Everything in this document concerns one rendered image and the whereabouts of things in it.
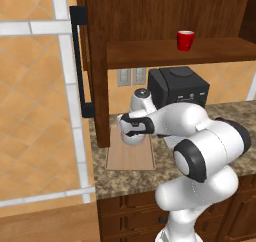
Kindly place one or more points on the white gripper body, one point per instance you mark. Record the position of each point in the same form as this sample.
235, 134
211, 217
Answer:
132, 139

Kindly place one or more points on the wooden tray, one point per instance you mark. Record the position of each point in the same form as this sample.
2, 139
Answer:
130, 157

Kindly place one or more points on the brown base cabinet run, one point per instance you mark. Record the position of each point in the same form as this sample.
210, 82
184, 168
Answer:
133, 216

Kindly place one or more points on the red mug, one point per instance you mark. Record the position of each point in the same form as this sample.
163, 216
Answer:
185, 41

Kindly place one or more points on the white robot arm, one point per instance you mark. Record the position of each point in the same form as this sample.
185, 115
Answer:
200, 142

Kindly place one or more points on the brown drawer front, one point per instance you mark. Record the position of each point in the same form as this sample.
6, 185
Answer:
141, 220

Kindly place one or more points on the grey wall socket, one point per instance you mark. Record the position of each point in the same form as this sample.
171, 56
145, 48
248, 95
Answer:
139, 76
124, 77

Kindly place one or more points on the brown wooden wall cabinet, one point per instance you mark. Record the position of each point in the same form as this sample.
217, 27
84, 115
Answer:
173, 16

